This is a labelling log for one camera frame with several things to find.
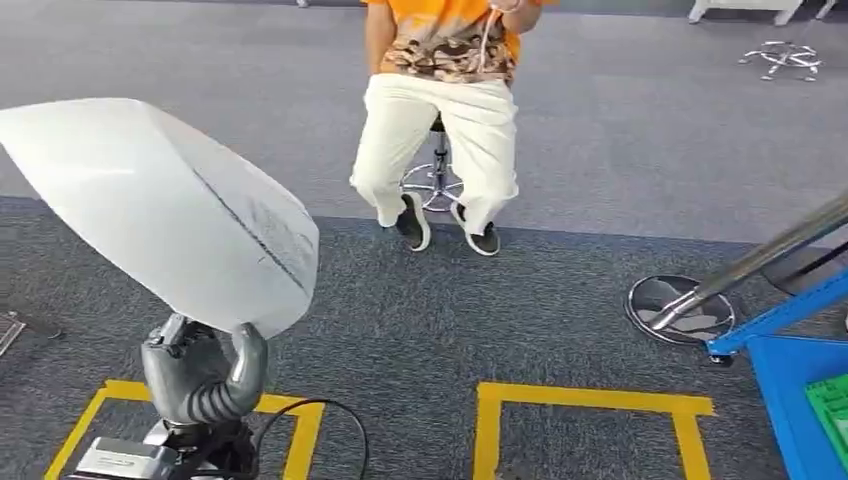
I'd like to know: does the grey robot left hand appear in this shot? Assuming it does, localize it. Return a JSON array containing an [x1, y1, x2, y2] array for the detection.
[[139, 313, 270, 427]]

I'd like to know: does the white plastic shell part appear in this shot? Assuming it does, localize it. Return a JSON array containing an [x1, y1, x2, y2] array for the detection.
[[0, 97, 321, 341]]

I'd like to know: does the green plastic crate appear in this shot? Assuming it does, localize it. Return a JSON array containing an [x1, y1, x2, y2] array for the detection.
[[804, 373, 848, 453]]

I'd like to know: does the white table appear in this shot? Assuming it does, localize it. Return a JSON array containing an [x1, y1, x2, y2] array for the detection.
[[686, 0, 838, 27]]

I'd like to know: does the person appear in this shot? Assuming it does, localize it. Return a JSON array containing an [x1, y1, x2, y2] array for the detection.
[[348, 0, 559, 258]]

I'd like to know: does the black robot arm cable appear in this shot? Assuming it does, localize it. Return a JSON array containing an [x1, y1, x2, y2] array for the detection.
[[250, 398, 370, 480]]

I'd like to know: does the pale cord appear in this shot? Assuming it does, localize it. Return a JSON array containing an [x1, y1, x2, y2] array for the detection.
[[476, 5, 499, 72]]

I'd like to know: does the chrome chair base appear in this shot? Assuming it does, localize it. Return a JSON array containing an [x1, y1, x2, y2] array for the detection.
[[737, 40, 825, 83]]

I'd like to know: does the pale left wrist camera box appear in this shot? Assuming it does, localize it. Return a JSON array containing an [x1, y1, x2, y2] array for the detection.
[[65, 435, 181, 480]]

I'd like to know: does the yellow floor tape square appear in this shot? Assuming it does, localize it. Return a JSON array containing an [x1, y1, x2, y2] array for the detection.
[[42, 378, 327, 480], [471, 381, 716, 480]]

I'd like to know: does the chrome stool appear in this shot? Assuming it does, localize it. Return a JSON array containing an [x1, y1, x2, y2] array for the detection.
[[400, 111, 466, 214]]

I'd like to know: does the chrome stanchion post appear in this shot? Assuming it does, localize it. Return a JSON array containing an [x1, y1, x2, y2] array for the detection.
[[623, 190, 848, 346]]

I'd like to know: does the blue metal shelf rack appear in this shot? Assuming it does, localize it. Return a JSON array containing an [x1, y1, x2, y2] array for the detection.
[[704, 267, 848, 480]]

